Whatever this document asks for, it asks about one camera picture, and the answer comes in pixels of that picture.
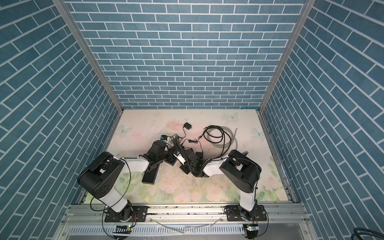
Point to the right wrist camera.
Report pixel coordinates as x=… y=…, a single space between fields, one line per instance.
x=180 y=157

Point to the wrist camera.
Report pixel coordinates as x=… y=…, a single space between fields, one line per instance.
x=166 y=138
x=180 y=157

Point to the long black switch box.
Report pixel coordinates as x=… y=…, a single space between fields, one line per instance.
x=150 y=174

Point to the small black power adapter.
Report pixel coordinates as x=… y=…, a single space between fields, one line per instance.
x=200 y=155

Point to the black wall plug adapter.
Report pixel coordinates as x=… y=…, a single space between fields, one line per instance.
x=187 y=126

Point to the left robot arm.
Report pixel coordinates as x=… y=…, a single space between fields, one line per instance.
x=100 y=176

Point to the black network switch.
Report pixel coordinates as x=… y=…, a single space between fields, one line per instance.
x=172 y=153

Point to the aluminium front rail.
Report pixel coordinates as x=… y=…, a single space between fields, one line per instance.
x=277 y=212

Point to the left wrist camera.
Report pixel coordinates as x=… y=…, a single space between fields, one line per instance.
x=166 y=138

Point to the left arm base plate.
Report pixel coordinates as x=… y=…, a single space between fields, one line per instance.
x=131 y=214

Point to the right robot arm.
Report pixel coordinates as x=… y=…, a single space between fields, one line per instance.
x=236 y=166

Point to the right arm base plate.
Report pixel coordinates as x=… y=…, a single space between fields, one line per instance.
x=246 y=213

